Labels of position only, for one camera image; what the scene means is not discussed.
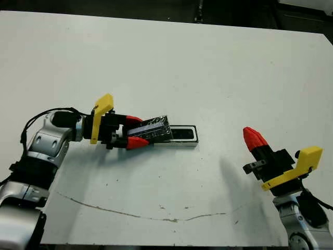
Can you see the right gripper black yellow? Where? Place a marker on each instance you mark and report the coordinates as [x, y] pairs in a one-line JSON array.
[[275, 169]]

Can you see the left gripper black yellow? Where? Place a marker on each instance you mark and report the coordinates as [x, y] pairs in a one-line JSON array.
[[109, 130]]

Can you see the black foil-wrapped box lid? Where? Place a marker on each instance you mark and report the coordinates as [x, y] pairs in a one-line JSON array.
[[156, 129]]

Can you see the small black camera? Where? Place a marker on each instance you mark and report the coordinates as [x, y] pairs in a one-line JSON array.
[[183, 133]]

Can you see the black floor stand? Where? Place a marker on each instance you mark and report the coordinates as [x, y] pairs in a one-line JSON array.
[[199, 10]]

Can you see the white furniture panel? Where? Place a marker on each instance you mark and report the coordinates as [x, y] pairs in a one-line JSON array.
[[307, 2]]

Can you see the white camera box base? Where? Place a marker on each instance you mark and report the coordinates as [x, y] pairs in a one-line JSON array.
[[193, 143]]

